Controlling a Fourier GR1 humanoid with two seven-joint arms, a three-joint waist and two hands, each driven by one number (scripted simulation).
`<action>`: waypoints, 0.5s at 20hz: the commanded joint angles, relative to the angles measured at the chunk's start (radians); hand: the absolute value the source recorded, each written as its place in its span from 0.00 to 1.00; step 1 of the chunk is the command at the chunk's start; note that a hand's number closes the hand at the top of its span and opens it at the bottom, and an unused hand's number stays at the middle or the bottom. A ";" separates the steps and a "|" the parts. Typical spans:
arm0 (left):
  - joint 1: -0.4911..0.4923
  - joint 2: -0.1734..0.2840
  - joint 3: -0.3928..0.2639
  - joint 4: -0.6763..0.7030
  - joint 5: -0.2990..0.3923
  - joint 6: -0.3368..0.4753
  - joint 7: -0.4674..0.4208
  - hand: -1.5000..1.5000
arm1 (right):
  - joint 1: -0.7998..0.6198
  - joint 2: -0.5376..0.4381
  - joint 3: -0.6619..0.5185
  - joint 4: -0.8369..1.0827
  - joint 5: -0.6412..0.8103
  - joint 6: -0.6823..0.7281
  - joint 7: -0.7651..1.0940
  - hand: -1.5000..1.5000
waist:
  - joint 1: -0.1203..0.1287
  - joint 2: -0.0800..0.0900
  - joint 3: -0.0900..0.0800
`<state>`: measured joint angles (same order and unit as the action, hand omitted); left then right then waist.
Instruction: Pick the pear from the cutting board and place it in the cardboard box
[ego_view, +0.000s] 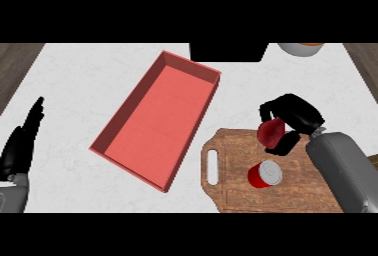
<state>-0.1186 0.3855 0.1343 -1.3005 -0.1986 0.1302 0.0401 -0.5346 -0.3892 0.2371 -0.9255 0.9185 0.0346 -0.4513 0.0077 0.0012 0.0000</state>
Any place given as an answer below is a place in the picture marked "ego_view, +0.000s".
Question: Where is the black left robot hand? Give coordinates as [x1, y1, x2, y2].
[0, 96, 45, 178]

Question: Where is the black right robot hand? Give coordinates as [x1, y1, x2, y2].
[258, 93, 326, 157]

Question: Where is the dark red pear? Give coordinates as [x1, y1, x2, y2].
[255, 117, 286, 150]

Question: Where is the brown wooden cutting board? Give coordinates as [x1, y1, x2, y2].
[199, 127, 345, 214]

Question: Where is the red open box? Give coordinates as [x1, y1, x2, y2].
[88, 50, 222, 194]

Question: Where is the pale grey bowl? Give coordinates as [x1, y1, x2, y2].
[275, 43, 326, 58]

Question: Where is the red can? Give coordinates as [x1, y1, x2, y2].
[246, 159, 284, 189]

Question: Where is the black appliance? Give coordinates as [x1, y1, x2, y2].
[188, 43, 270, 63]

